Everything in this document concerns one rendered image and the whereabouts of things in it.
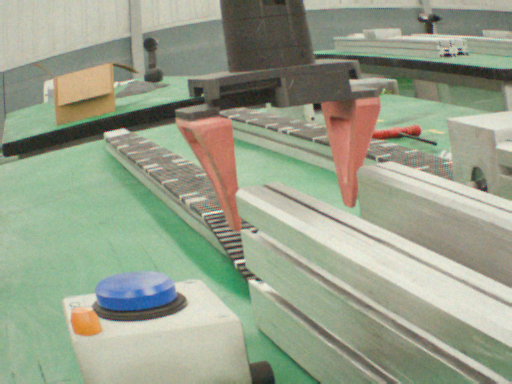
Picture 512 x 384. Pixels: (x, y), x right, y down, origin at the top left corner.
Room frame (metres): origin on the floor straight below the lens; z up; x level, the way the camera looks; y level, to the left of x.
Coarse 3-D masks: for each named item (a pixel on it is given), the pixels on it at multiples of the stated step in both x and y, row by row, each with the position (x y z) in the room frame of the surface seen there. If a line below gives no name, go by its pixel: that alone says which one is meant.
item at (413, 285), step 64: (256, 192) 0.53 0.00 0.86; (384, 192) 0.52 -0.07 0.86; (448, 192) 0.45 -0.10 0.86; (256, 256) 0.52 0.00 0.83; (320, 256) 0.40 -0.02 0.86; (384, 256) 0.35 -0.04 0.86; (448, 256) 0.43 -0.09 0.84; (256, 320) 0.54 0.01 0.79; (320, 320) 0.41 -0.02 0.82; (384, 320) 0.33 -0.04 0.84; (448, 320) 0.27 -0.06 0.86
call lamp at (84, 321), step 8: (72, 312) 0.37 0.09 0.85; (80, 312) 0.37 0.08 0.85; (88, 312) 0.37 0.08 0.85; (72, 320) 0.37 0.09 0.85; (80, 320) 0.37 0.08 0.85; (88, 320) 0.37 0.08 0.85; (96, 320) 0.37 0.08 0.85; (72, 328) 0.37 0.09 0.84; (80, 328) 0.37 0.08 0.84; (88, 328) 0.37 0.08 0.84; (96, 328) 0.37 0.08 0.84
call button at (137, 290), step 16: (144, 272) 0.42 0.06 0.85; (96, 288) 0.40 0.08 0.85; (112, 288) 0.40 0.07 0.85; (128, 288) 0.40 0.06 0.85; (144, 288) 0.39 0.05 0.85; (160, 288) 0.40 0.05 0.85; (112, 304) 0.39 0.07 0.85; (128, 304) 0.39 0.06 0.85; (144, 304) 0.39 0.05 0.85; (160, 304) 0.39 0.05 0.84
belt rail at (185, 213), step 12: (108, 132) 1.67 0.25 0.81; (120, 132) 1.62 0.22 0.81; (108, 144) 1.66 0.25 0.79; (120, 156) 1.42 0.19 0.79; (132, 168) 1.27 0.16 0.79; (144, 180) 1.16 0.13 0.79; (156, 192) 1.07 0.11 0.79; (168, 192) 1.02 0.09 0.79; (168, 204) 0.99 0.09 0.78; (180, 204) 0.95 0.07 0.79; (180, 216) 0.93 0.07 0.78; (192, 216) 0.87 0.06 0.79; (204, 228) 0.82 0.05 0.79; (216, 240) 0.77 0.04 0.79
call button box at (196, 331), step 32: (192, 288) 0.44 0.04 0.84; (128, 320) 0.39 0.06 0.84; (160, 320) 0.39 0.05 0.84; (192, 320) 0.38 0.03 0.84; (224, 320) 0.38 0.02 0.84; (96, 352) 0.36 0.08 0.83; (128, 352) 0.37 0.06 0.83; (160, 352) 0.37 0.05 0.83; (192, 352) 0.37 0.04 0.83; (224, 352) 0.38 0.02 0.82
